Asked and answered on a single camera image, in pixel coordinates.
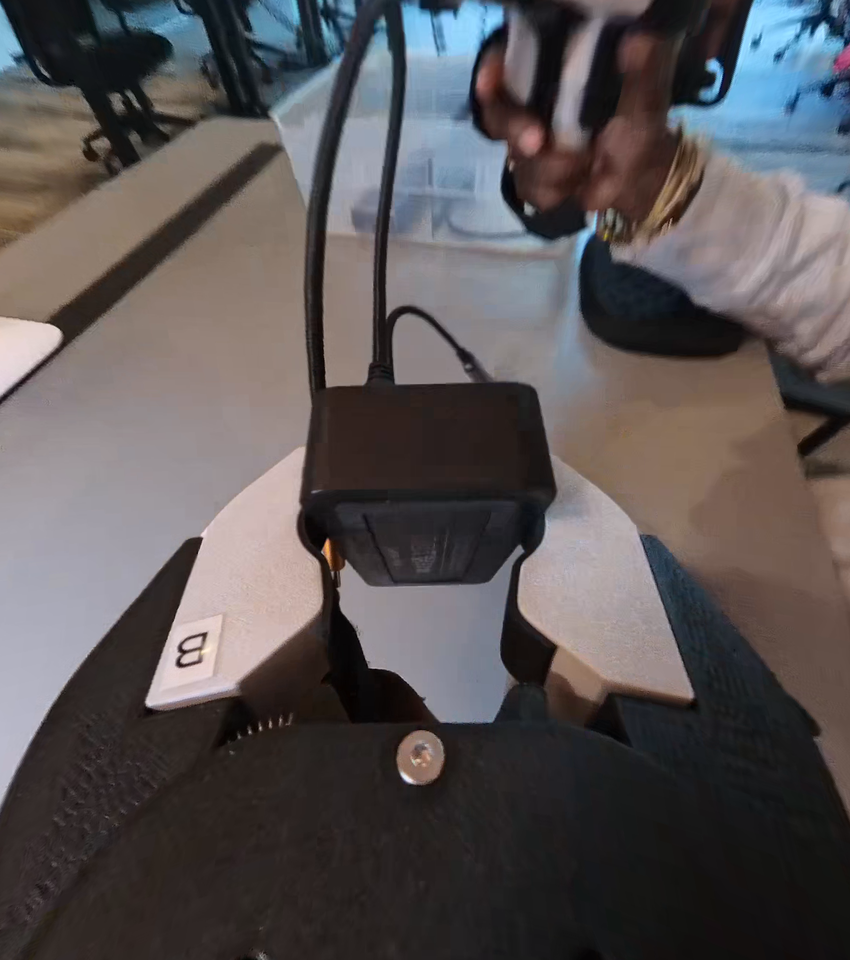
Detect black office chair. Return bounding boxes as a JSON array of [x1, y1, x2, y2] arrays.
[[1, 0, 197, 175]]

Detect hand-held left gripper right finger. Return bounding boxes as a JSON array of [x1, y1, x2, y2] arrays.
[[501, 453, 697, 727]]

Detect clear plastic bin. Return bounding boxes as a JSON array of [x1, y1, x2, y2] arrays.
[[271, 63, 598, 245]]

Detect black desk frame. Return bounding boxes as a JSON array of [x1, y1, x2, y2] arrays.
[[185, 0, 330, 119]]

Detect black power adapter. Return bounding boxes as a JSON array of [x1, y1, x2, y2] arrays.
[[299, 381, 558, 588]]

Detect gold bracelets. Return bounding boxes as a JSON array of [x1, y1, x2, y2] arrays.
[[596, 127, 707, 245]]

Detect thick black power cord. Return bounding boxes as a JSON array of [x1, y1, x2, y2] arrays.
[[303, 0, 382, 397]]

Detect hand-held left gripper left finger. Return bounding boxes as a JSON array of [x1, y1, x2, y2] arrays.
[[144, 447, 354, 714]]

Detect person's right hand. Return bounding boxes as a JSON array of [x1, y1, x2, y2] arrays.
[[479, 33, 688, 220]]

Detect black barrel plug cord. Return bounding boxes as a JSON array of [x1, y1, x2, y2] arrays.
[[366, 0, 497, 387]]

